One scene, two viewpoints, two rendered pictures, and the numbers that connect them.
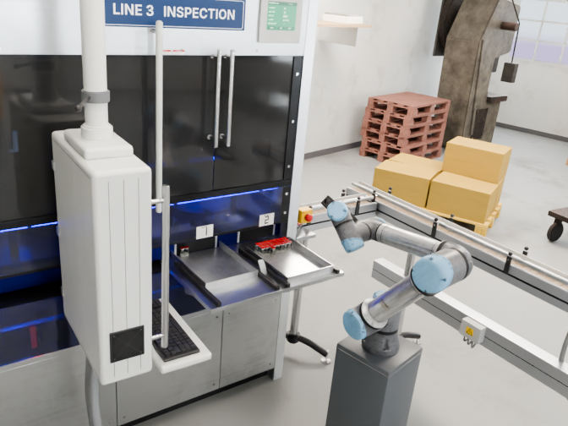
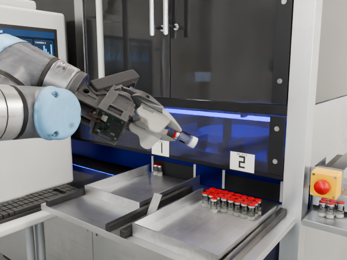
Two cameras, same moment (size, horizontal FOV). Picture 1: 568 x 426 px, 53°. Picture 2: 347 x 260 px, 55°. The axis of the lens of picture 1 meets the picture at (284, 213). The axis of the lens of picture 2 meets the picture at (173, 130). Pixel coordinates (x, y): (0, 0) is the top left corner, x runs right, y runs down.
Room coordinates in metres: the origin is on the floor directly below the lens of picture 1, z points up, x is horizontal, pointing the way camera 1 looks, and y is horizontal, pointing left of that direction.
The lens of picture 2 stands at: (2.07, -0.87, 1.31)
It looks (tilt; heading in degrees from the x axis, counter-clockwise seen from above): 10 degrees down; 75
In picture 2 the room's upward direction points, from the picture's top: straight up
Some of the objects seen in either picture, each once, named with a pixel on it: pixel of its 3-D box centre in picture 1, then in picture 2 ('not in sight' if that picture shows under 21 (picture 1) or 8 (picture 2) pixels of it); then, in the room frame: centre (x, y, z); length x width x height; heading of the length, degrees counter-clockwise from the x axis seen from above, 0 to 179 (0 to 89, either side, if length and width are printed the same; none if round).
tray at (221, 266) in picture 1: (213, 264); (144, 184); (2.28, 0.30, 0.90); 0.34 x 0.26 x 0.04; 37
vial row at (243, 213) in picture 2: (275, 248); (227, 205); (2.48, 0.02, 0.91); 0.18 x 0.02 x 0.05; 127
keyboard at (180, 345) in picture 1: (161, 326); (31, 202); (1.87, 0.43, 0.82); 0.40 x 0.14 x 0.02; 35
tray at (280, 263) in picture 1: (289, 259); (208, 220); (2.39, -0.04, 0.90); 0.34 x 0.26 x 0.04; 37
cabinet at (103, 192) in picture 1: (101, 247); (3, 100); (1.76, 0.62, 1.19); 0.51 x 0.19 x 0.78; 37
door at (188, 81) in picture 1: (164, 129); (123, 20); (2.24, 0.51, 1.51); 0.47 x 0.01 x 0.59; 127
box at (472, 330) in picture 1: (472, 330); not in sight; (2.56, -1.04, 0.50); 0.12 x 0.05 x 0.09; 37
